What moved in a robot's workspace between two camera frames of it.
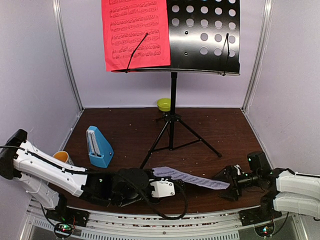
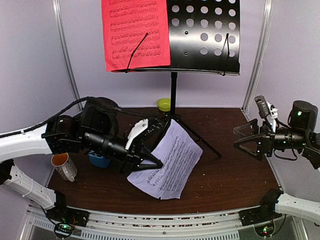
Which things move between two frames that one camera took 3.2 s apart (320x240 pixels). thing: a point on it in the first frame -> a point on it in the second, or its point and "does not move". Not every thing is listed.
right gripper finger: (226, 175) -> (250, 128)
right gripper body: (235, 179) -> (269, 139)
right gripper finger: (232, 194) -> (252, 145)
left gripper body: (151, 173) -> (132, 155)
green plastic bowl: (163, 104) does not move
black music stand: (204, 39) does not move
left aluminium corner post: (57, 8) does not move
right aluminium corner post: (254, 81) does not move
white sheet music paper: (165, 171) -> (179, 153)
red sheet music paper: (135, 34) does not move
